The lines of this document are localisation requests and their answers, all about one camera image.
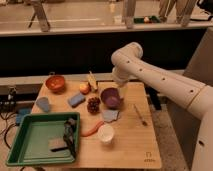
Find black clip tool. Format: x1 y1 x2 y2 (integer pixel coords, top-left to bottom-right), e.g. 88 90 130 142
50 117 78 159

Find brown pine cone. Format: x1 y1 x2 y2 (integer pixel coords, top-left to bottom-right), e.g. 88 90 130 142
87 97 100 114

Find purple bowl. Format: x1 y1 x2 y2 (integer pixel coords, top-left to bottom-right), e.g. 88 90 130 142
101 87 121 109

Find green tray with ball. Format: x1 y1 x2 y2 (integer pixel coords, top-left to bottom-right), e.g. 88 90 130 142
134 16 160 24

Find yellow banana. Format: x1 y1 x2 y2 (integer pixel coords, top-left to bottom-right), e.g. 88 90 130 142
87 72 98 92

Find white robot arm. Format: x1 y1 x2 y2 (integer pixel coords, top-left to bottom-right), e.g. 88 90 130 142
111 42 213 171

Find white paper cup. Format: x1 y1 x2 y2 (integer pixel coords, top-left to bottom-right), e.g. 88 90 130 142
97 124 114 144

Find blue box on floor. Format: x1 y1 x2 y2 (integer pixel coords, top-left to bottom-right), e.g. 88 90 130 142
15 108 31 125

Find orange bowl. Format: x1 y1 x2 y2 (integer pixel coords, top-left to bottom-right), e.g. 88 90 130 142
45 75 65 93

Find red yellow apple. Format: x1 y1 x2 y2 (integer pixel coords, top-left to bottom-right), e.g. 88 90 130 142
79 83 90 94

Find metal clamp device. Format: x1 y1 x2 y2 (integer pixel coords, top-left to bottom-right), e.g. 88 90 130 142
8 86 17 102

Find orange carrot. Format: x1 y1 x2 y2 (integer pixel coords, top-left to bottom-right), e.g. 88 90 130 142
81 121 104 137

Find blue sponge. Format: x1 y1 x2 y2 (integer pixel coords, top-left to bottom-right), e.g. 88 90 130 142
68 93 86 108

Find green plastic tray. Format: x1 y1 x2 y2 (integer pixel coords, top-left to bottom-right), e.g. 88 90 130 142
6 112 80 167

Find wooden table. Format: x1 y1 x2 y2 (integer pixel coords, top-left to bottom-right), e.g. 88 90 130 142
38 81 162 169

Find grey blue cloth piece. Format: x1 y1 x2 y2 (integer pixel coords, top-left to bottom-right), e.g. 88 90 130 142
102 110 119 122

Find black cables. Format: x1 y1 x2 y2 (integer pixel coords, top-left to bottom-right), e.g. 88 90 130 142
0 99 18 151

